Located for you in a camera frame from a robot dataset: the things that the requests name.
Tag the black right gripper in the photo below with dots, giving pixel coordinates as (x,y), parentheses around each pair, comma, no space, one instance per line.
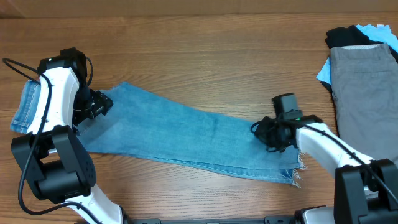
(262,135)

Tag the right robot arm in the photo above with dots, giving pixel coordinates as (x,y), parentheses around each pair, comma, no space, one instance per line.
(365,188)

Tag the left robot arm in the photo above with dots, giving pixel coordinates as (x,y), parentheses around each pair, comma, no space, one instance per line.
(57,171)

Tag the black folded garment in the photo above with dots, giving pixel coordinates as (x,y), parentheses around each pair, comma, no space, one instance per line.
(345,35)

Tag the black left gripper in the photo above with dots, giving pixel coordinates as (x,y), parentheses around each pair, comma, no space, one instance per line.
(102,104)

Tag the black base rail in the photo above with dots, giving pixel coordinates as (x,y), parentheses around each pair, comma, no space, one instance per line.
(211,221)

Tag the light blue denim jeans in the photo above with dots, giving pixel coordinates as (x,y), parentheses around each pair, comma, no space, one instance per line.
(147,126)

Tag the light blue folded garment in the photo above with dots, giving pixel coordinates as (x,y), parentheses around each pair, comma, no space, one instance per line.
(381,33)

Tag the grey folded trousers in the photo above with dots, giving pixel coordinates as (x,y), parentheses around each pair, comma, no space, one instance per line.
(364,90)

